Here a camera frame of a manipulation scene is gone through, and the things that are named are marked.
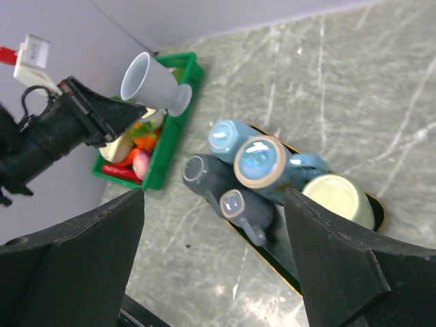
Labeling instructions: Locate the green plastic crate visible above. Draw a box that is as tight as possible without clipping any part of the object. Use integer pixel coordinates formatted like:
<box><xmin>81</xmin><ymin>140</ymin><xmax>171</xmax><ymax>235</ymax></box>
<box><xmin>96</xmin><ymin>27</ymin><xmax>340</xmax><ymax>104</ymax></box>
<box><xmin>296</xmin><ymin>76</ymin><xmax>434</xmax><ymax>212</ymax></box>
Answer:
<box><xmin>92</xmin><ymin>52</ymin><xmax>203</xmax><ymax>190</ymax></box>

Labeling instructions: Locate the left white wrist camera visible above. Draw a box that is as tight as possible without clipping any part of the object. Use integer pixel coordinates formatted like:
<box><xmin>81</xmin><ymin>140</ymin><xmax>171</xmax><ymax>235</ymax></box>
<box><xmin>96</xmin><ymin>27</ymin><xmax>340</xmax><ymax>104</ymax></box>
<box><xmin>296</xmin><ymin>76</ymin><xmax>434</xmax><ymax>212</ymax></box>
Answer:
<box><xmin>13</xmin><ymin>34</ymin><xmax>62</xmax><ymax>95</ymax></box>

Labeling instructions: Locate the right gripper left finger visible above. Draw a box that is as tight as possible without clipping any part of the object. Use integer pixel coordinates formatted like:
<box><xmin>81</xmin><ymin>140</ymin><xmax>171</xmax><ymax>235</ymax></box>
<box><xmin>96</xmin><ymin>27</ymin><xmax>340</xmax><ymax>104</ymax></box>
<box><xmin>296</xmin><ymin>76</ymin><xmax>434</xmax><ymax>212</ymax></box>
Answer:
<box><xmin>1</xmin><ymin>189</ymin><xmax>144</xmax><ymax>326</ymax></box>

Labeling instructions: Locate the dark grey mug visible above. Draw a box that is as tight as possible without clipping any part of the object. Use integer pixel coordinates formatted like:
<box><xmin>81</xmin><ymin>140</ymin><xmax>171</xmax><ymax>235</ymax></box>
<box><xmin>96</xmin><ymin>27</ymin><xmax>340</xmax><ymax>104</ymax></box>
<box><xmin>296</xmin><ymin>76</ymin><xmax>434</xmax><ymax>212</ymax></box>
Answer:
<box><xmin>182</xmin><ymin>154</ymin><xmax>240</xmax><ymax>204</ymax></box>

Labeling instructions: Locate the black serving tray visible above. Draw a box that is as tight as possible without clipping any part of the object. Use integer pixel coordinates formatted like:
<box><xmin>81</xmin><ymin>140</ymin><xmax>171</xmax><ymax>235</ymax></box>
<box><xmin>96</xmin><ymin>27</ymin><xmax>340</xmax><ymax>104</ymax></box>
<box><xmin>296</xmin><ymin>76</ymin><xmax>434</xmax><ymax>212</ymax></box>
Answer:
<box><xmin>227</xmin><ymin>139</ymin><xmax>388</xmax><ymax>297</ymax></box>

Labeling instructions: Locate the white footed mug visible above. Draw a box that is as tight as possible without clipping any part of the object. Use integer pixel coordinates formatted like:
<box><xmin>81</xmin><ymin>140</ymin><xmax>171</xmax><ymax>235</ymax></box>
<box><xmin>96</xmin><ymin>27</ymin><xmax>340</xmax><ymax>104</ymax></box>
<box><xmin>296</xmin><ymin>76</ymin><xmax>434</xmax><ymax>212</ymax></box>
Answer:
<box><xmin>120</xmin><ymin>52</ymin><xmax>193</xmax><ymax>121</ymax></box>

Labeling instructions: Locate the red toy chili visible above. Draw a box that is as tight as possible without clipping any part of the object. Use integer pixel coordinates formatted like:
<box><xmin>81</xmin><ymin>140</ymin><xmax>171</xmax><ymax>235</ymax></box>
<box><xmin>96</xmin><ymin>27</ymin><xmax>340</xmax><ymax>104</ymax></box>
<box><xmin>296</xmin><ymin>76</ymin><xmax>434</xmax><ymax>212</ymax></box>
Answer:
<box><xmin>102</xmin><ymin>164</ymin><xmax>142</xmax><ymax>184</ymax></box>

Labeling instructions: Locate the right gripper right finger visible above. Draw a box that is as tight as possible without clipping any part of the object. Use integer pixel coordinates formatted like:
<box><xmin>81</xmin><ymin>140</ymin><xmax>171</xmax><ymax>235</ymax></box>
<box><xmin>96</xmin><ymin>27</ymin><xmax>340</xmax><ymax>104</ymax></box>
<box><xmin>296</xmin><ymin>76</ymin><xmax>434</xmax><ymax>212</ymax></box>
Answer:
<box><xmin>283</xmin><ymin>189</ymin><xmax>435</xmax><ymax>326</ymax></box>

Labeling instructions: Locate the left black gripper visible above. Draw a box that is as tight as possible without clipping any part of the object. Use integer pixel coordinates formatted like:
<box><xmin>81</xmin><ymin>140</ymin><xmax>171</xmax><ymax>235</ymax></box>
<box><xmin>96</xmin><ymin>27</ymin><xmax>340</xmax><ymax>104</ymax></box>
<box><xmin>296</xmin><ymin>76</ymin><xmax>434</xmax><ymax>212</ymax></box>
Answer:
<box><xmin>13</xmin><ymin>76</ymin><xmax>146</xmax><ymax>177</ymax></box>

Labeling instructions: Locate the pink toy onion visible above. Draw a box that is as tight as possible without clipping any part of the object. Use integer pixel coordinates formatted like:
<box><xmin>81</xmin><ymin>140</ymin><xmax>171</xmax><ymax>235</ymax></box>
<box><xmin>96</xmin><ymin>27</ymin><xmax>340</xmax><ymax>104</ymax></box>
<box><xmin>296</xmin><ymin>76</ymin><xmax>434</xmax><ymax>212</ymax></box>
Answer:
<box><xmin>132</xmin><ymin>150</ymin><xmax>151</xmax><ymax>180</ymax></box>

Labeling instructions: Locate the pale green mug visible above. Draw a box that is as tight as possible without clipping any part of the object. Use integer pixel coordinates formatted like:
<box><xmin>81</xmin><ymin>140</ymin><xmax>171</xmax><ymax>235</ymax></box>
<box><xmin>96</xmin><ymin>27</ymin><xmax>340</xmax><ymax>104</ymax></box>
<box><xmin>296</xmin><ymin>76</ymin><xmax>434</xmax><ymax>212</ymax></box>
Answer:
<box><xmin>302</xmin><ymin>174</ymin><xmax>375</xmax><ymax>230</ymax></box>

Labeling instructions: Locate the small slate grey mug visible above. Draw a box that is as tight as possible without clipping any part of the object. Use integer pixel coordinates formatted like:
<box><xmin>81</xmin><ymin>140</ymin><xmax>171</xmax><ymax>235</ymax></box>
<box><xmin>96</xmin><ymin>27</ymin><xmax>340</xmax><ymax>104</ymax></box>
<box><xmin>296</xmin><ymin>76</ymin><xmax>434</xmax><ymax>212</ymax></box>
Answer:
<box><xmin>219</xmin><ymin>189</ymin><xmax>275</xmax><ymax>247</ymax></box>

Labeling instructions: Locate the toy cabbage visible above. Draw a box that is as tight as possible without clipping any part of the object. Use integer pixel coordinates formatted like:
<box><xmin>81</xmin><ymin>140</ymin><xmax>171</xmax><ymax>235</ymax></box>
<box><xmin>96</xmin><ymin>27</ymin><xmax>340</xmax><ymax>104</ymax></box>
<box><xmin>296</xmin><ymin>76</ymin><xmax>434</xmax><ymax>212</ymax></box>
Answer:
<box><xmin>99</xmin><ymin>135</ymin><xmax>134</xmax><ymax>163</ymax></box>

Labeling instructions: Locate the light blue hexagonal mug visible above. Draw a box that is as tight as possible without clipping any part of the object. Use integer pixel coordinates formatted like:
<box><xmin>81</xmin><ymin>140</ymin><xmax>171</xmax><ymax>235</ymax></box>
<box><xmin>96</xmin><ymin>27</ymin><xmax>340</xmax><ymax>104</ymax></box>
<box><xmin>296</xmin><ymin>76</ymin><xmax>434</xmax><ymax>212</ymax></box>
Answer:
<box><xmin>208</xmin><ymin>119</ymin><xmax>260</xmax><ymax>165</ymax></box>

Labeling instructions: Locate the orange toy pepper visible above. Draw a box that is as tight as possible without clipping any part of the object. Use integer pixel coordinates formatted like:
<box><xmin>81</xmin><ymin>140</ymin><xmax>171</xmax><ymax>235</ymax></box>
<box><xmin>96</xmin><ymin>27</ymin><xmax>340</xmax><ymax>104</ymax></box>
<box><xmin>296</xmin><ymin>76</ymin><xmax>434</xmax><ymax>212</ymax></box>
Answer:
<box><xmin>134</xmin><ymin>130</ymin><xmax>160</xmax><ymax>152</ymax></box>

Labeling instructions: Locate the blue mug tan rim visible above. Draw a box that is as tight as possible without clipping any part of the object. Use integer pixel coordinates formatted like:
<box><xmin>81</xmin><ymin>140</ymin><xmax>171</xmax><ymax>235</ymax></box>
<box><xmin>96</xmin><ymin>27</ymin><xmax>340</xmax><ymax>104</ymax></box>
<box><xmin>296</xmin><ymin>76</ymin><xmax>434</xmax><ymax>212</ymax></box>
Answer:
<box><xmin>233</xmin><ymin>136</ymin><xmax>329</xmax><ymax>205</ymax></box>

